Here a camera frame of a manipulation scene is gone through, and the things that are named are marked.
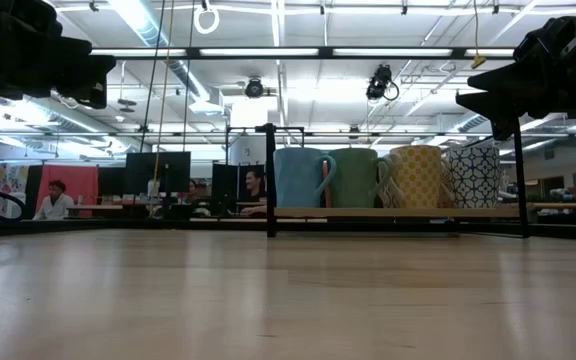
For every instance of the black overhead camera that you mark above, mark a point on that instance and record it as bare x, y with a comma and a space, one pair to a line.
380, 82

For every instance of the person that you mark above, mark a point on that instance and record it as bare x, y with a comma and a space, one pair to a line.
55, 202
193, 186
254, 185

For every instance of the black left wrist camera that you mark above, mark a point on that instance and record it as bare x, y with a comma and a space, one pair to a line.
35, 20

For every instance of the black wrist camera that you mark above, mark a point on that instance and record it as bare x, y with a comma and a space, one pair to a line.
35, 20
553, 42

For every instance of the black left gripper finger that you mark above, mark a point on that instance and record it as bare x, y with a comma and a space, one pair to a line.
85, 80

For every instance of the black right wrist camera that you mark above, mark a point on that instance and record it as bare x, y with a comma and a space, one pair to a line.
553, 42

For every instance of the white round column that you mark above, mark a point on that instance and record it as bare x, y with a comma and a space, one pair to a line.
248, 150

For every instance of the black room divider panel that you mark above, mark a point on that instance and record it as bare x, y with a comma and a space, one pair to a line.
225, 175

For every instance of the yellow dotted mug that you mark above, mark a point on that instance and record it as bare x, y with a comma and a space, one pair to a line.
420, 175

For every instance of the black monitor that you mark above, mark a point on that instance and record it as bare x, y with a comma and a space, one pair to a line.
158, 172

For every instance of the wooden top workbench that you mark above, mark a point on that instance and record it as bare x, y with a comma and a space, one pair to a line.
558, 206

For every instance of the light blue faceted mug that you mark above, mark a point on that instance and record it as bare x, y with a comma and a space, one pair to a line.
298, 177

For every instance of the blue white patterned mug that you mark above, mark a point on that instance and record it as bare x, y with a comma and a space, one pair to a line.
475, 175

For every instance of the green faceted mug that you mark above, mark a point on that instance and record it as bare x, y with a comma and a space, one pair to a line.
355, 180

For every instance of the round black ceiling camera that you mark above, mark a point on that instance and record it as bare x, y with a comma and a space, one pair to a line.
254, 87

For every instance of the red partition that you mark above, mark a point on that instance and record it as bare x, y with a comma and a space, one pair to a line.
80, 182

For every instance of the black table edge rail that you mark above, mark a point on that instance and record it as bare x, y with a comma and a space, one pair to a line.
118, 226

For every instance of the black overhead frame beam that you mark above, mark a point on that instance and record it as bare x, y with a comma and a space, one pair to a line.
460, 52

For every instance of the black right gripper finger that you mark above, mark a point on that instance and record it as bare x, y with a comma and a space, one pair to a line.
501, 127
498, 95

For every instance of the yellow hanging plug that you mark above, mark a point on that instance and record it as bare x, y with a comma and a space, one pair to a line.
478, 61

